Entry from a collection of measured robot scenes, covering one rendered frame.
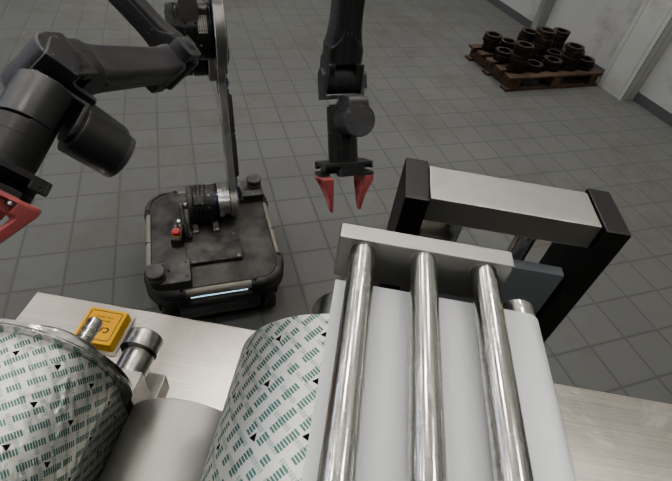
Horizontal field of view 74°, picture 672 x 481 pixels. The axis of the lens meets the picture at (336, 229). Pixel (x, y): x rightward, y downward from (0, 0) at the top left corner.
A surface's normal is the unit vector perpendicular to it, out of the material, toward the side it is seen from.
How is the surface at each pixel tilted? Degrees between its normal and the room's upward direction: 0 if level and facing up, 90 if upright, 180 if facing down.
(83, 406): 64
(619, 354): 0
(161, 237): 0
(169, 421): 8
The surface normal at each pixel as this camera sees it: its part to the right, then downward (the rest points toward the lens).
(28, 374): 0.49, -0.59
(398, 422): 0.11, -0.71
